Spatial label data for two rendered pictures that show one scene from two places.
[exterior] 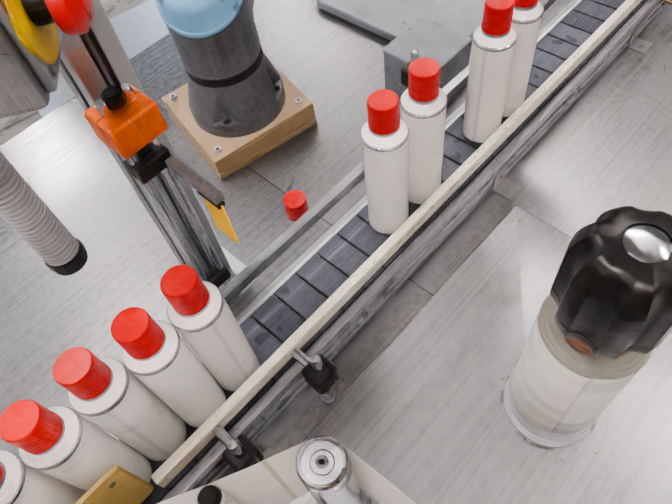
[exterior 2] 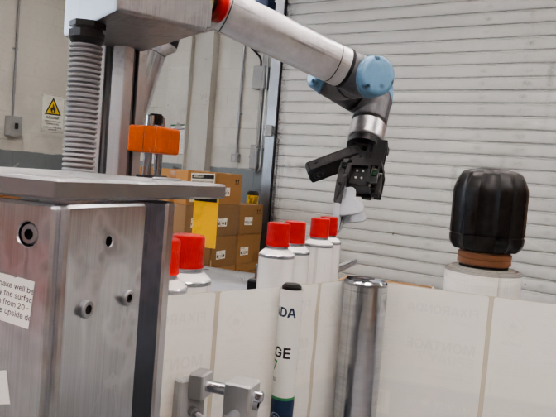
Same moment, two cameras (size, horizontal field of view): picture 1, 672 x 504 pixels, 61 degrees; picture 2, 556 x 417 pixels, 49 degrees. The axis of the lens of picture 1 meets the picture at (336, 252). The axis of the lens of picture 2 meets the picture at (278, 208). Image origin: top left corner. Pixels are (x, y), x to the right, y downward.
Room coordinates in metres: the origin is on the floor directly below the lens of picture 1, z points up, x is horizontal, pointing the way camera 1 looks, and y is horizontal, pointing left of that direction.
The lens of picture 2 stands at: (-0.30, 0.38, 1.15)
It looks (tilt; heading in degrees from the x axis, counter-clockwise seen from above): 3 degrees down; 328
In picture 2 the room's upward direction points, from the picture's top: 5 degrees clockwise
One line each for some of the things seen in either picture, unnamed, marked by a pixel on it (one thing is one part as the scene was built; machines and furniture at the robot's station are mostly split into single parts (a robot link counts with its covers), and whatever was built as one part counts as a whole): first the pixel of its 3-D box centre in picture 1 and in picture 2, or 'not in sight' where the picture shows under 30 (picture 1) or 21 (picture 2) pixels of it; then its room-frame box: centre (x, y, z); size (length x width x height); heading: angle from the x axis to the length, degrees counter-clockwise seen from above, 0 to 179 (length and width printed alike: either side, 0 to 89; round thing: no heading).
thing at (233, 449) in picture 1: (237, 448); not in sight; (0.18, 0.14, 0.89); 0.06 x 0.03 x 0.12; 38
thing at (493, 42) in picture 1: (489, 74); (315, 276); (0.56, -0.23, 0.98); 0.05 x 0.05 x 0.20
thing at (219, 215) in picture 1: (219, 215); (204, 221); (0.32, 0.09, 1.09); 0.03 x 0.01 x 0.06; 38
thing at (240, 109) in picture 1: (230, 77); not in sight; (0.72, 0.11, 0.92); 0.15 x 0.15 x 0.10
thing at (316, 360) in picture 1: (323, 378); not in sight; (0.24, 0.04, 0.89); 0.03 x 0.03 x 0.12; 38
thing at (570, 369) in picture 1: (584, 344); (480, 299); (0.17, -0.19, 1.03); 0.09 x 0.09 x 0.30
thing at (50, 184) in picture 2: not in sight; (61, 179); (0.00, 0.32, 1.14); 0.14 x 0.11 x 0.01; 128
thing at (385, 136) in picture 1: (386, 167); (273, 294); (0.44, -0.08, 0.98); 0.05 x 0.05 x 0.20
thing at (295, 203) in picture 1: (295, 205); not in sight; (0.52, 0.04, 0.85); 0.03 x 0.03 x 0.03
